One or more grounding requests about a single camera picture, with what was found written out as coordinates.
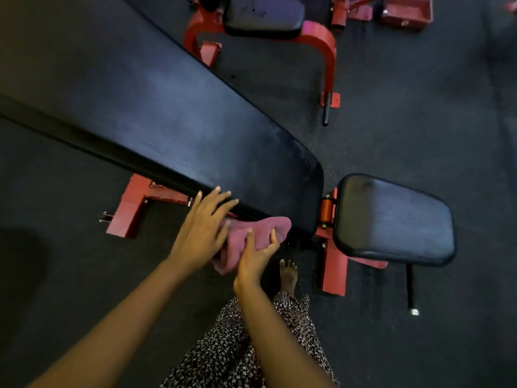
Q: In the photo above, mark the person's left hand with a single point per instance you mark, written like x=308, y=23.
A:
x=198, y=238

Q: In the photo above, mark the person's right hand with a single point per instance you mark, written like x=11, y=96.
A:
x=251, y=264

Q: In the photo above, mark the person's left little finger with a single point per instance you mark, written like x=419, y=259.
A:
x=196, y=204

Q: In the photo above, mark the person's right thumb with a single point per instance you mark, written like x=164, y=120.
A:
x=250, y=242

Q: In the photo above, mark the person's left thumb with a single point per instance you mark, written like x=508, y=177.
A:
x=224, y=234

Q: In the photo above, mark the person's left middle finger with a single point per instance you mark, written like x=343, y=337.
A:
x=222, y=202

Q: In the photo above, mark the maroon cleaning cloth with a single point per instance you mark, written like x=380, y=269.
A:
x=242, y=234

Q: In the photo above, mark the person's right forearm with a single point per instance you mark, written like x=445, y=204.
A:
x=274, y=339

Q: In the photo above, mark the person's left forearm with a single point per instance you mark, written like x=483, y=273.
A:
x=109, y=335

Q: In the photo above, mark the person's bare foot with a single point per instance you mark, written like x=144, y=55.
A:
x=289, y=274

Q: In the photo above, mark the long black bench back pad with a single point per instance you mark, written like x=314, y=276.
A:
x=153, y=109

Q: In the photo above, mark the black and white floral dress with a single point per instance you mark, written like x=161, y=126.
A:
x=218, y=355

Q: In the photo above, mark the black bench seat pad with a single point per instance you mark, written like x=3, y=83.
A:
x=391, y=220

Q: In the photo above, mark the small black padded seat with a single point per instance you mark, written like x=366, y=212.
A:
x=262, y=14

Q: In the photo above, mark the red steel bench frame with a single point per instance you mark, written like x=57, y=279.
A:
x=131, y=208

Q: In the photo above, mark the red curved machine frame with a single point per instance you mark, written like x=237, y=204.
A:
x=321, y=44

